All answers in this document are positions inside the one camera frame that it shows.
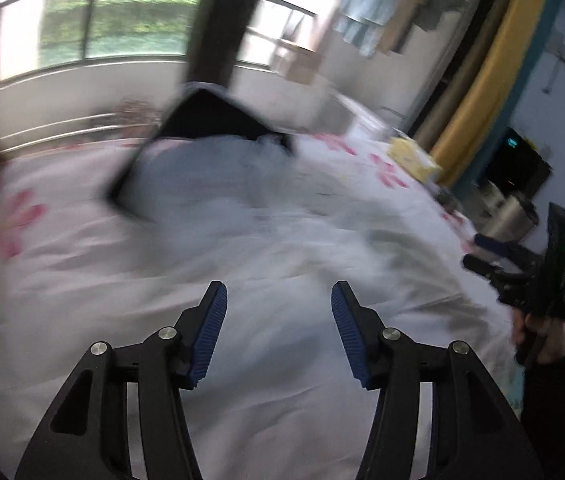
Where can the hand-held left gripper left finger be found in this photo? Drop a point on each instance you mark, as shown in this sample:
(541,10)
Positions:
(207,332)

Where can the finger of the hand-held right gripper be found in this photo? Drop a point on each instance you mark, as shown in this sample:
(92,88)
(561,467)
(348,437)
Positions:
(482,266)
(494,246)

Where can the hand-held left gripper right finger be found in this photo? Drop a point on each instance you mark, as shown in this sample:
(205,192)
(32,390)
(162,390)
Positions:
(350,332)

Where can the white garment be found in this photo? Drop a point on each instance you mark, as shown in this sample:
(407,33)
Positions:
(202,175)

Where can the person's right forearm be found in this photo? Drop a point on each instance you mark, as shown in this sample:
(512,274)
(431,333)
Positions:
(557,395)

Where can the person's right hand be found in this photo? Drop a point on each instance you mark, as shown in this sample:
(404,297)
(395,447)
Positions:
(544,342)

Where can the black appliance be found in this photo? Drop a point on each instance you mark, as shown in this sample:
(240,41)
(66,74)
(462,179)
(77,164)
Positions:
(517,165)

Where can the yellow tissue box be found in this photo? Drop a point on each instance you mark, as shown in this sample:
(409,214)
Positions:
(412,157)

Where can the floral bed sheet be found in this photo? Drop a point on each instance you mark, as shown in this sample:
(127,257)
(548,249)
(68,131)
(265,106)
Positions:
(62,270)

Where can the yellow curtain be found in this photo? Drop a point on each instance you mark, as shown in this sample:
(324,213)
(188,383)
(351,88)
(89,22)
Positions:
(492,85)

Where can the white air conditioner unit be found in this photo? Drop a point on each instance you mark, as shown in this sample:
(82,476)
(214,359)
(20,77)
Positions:
(347,115)

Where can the teal curtain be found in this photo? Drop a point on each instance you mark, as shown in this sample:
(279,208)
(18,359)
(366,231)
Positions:
(551,25)

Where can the potted plant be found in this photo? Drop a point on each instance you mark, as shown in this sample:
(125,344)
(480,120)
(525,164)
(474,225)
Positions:
(135,112)

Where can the dark hanging garment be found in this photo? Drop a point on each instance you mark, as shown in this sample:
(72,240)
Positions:
(437,10)

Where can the beige hanging garment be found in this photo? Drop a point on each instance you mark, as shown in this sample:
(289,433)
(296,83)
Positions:
(407,15)

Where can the white metal rack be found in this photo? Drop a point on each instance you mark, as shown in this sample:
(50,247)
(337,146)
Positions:
(62,126)

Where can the light blue hanging towel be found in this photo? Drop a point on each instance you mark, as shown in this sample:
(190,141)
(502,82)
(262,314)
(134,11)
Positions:
(367,10)

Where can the cardboard boxes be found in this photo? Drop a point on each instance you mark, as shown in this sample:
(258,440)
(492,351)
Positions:
(297,62)

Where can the black balcony railing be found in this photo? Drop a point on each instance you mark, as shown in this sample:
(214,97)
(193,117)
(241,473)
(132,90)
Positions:
(87,25)

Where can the black window frame post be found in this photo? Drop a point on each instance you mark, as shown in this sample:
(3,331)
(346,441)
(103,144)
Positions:
(222,20)
(482,25)

